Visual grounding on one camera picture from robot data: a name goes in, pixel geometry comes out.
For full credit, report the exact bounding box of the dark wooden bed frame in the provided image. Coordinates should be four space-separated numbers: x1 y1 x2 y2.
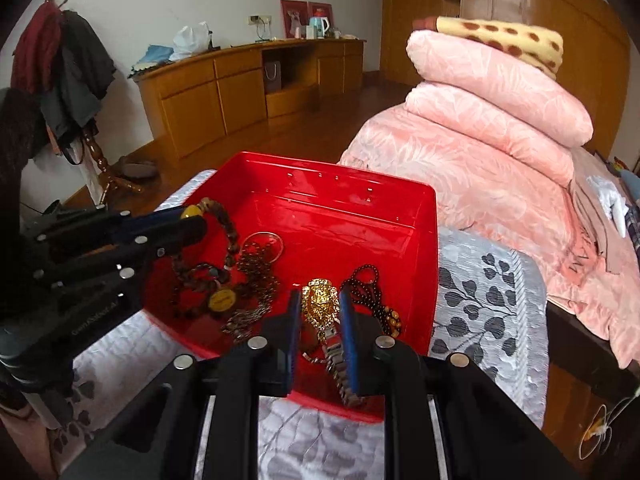
545 300 640 403

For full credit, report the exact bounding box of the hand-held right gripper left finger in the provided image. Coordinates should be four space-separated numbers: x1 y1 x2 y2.
62 290 303 480

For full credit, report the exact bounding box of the yellow spotted pillow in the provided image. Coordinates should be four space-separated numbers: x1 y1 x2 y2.
412 16 565 81

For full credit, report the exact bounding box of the pink folded quilt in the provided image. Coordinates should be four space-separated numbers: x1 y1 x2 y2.
340 27 640 368

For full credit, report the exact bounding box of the blue cloth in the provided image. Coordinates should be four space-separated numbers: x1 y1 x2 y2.
131 45 176 72

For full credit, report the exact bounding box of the red tin box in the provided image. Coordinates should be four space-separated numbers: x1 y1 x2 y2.
141 151 440 423

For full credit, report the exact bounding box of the white plastic bag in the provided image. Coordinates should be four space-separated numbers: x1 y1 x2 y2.
171 21 213 61

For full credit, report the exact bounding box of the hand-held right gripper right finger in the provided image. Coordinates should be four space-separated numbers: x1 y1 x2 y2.
339 290 581 480

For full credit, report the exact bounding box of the wooden sideboard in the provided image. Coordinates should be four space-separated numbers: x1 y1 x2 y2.
135 37 366 161

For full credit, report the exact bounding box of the brown wooden bead bracelet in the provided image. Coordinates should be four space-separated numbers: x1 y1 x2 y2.
170 199 238 318

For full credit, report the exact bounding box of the white cloth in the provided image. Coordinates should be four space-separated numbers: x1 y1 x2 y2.
587 175 628 237

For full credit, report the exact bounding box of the dark grey hanging jacket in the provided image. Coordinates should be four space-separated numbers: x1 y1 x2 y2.
40 10 117 138

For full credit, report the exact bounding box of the wooden coat rack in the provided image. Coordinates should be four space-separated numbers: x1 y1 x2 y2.
82 120 146 196

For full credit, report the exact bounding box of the silver bangle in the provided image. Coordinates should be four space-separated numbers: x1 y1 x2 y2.
242 231 284 263

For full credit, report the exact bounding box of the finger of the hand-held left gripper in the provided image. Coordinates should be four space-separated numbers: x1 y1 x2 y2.
35 206 194 254
32 216 209 292

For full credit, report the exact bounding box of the black bead necklace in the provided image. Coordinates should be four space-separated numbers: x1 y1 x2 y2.
340 265 403 337

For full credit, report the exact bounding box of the gold lion ornament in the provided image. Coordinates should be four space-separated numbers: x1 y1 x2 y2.
301 278 342 333

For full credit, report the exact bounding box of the person's left forearm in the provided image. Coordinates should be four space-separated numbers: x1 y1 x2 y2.
0 400 56 480

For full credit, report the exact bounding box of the silver metal watch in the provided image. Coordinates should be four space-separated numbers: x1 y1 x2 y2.
300 327 363 408

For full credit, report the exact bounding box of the amber bead necklace with pendant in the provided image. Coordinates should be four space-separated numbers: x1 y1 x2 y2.
207 237 281 341

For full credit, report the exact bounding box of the red hanging garment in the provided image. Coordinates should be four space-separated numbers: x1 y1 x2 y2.
11 2 63 93

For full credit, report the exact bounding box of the pair of shoes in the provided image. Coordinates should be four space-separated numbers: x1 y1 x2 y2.
117 160 158 181

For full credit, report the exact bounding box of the grey paper bag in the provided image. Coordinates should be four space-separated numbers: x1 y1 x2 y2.
263 60 283 93

